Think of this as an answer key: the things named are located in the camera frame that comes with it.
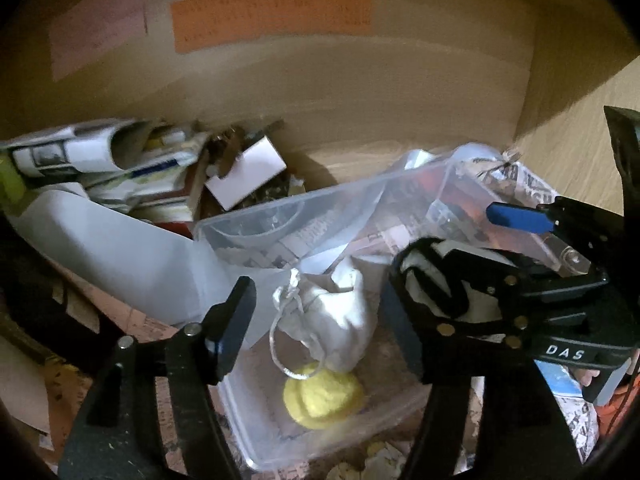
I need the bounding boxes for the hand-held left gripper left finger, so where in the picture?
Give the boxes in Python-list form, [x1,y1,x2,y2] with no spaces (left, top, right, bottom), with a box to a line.
[59,276,257,480]

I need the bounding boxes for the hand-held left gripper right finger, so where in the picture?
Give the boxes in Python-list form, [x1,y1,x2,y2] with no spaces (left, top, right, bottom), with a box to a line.
[381,279,587,480]

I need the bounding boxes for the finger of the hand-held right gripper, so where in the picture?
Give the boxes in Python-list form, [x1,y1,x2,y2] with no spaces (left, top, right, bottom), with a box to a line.
[486,196,627,277]
[392,236,608,323]

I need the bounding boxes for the white and black sock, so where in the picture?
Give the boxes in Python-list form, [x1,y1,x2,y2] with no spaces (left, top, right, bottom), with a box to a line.
[402,240,508,323]

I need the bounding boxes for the white drawstring pouch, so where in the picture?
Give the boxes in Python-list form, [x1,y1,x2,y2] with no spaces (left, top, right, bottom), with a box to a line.
[269,257,377,378]

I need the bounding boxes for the clear plastic container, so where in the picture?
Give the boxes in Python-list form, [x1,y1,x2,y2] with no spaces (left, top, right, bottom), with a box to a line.
[194,152,593,472]

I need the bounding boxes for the person's right hand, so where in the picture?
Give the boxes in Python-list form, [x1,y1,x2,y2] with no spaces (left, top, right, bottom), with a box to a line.
[576,366,603,390]

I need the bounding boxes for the orange cloth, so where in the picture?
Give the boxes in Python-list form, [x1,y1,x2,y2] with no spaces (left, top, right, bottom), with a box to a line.
[597,382,640,438]

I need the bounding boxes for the yellow fuzzy ball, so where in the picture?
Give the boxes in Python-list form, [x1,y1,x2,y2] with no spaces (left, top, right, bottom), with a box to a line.
[283,364,366,431]

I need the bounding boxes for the clear plastic bag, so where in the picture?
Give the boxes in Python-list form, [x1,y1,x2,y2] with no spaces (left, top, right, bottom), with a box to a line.
[295,147,461,281]

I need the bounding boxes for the crumpled paper scrap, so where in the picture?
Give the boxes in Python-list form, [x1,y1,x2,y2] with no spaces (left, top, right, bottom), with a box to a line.
[325,441,407,480]

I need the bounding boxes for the large white paper sheet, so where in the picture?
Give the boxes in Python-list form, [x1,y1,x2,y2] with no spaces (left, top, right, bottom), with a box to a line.
[9,182,283,351]

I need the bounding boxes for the white card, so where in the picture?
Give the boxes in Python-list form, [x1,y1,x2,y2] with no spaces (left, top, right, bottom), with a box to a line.
[204,136,289,212]

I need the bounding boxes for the stack of books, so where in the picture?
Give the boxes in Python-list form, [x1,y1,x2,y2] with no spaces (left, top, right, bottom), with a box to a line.
[85,127,211,226]

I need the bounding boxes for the dark brown object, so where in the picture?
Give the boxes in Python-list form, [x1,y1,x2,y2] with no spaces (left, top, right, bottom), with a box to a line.
[202,125,248,178]

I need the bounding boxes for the brown cardboard piece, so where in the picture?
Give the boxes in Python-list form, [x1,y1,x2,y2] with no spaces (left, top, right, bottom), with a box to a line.
[0,330,56,436]

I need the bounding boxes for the rolled printed paper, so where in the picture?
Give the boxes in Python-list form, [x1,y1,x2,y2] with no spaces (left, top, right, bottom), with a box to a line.
[0,119,151,182]

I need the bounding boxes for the yellow-green object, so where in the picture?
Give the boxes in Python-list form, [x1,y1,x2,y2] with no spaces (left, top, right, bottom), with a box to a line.
[0,155,23,206]

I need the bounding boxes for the orange wall paper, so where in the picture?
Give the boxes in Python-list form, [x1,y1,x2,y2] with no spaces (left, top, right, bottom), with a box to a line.
[170,0,375,55]

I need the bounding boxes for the pink wall paper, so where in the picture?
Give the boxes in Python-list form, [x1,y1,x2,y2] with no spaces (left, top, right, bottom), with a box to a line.
[49,0,151,82]

